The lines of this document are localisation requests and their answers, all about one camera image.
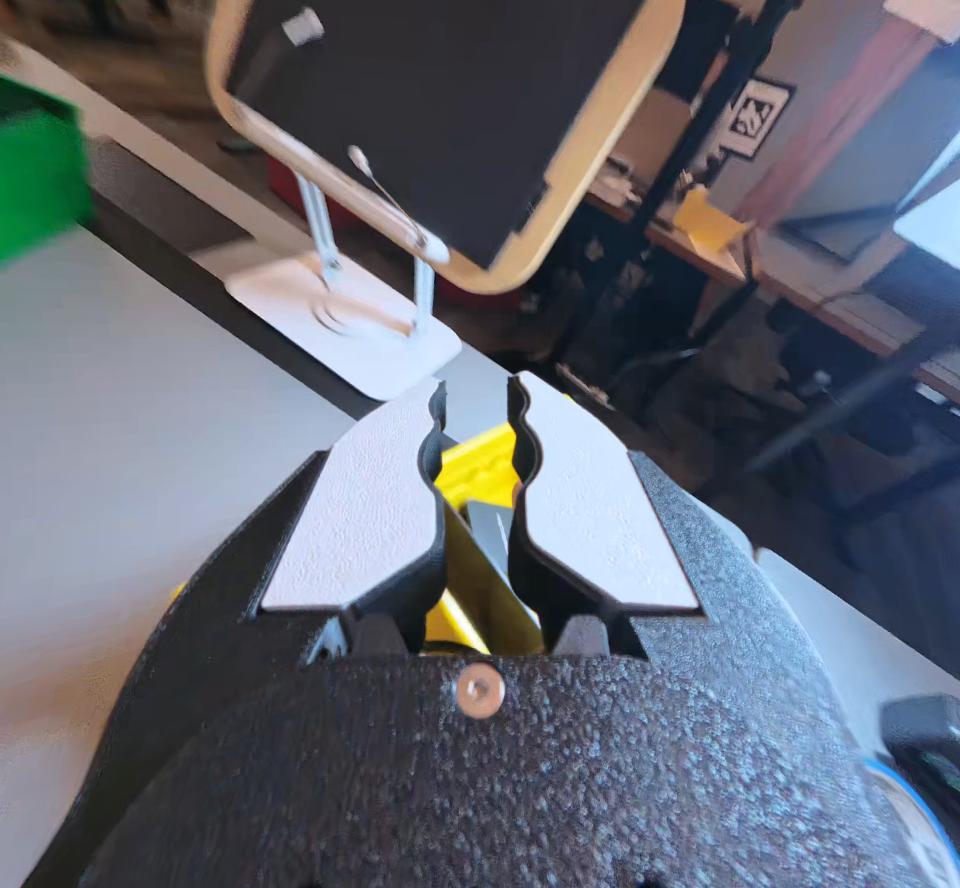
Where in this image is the yellow plastic bin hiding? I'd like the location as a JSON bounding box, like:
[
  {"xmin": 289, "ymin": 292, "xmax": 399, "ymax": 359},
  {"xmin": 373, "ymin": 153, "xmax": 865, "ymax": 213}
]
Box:
[{"xmin": 420, "ymin": 396, "xmax": 575, "ymax": 655}]

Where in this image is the wooden top desk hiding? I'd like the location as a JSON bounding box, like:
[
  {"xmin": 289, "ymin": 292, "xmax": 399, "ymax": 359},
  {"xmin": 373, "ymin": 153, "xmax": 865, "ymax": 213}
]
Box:
[{"xmin": 585, "ymin": 175, "xmax": 960, "ymax": 409}]

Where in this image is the black stand pole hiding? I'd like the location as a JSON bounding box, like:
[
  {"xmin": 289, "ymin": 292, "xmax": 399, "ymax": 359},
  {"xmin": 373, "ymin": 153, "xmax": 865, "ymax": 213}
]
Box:
[{"xmin": 558, "ymin": 0, "xmax": 845, "ymax": 372}]

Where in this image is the black and white marker tag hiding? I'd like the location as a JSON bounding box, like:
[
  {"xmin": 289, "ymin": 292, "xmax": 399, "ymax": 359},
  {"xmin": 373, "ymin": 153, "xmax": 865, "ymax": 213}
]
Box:
[{"xmin": 718, "ymin": 76, "xmax": 798, "ymax": 160}]

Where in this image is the black bin divider sheet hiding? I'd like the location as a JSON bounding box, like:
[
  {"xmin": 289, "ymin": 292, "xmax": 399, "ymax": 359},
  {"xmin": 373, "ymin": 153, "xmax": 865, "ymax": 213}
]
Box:
[{"xmin": 442, "ymin": 501, "xmax": 545, "ymax": 653}]

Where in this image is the bright studio light panel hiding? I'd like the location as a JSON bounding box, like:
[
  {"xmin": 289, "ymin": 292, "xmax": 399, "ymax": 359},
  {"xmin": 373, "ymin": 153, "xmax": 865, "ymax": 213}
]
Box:
[{"xmin": 892, "ymin": 145, "xmax": 960, "ymax": 278}]

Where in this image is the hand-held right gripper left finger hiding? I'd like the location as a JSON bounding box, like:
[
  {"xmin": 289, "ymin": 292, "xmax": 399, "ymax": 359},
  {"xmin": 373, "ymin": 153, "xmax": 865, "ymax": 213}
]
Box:
[{"xmin": 258, "ymin": 376, "xmax": 450, "ymax": 653}]

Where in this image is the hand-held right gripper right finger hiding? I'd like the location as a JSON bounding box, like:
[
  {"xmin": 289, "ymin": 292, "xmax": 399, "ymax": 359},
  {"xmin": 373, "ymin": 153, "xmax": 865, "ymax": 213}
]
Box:
[{"xmin": 506, "ymin": 370, "xmax": 702, "ymax": 655}]

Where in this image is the black board with wooden frame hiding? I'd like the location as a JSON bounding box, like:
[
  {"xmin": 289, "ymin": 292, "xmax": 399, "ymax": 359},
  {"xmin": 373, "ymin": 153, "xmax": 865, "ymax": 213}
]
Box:
[{"xmin": 206, "ymin": 0, "xmax": 687, "ymax": 297}]

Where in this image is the green plastic bin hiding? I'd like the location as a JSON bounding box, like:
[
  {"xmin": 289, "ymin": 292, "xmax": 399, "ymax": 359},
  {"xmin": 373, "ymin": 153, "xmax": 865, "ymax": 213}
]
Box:
[{"xmin": 0, "ymin": 74, "xmax": 95, "ymax": 263}]

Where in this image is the small yellow holder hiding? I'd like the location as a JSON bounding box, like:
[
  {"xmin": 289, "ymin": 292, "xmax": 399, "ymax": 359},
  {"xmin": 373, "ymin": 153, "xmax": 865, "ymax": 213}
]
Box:
[{"xmin": 669, "ymin": 184, "xmax": 756, "ymax": 253}]

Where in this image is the red bag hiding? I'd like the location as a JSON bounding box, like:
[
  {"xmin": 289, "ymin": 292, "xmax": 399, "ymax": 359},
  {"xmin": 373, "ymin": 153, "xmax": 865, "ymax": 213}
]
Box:
[{"xmin": 266, "ymin": 153, "xmax": 361, "ymax": 229}]

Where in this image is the white board stand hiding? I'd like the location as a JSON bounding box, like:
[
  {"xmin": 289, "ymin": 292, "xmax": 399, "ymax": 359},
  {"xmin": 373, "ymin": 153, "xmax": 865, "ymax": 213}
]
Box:
[{"xmin": 225, "ymin": 171, "xmax": 462, "ymax": 403}]

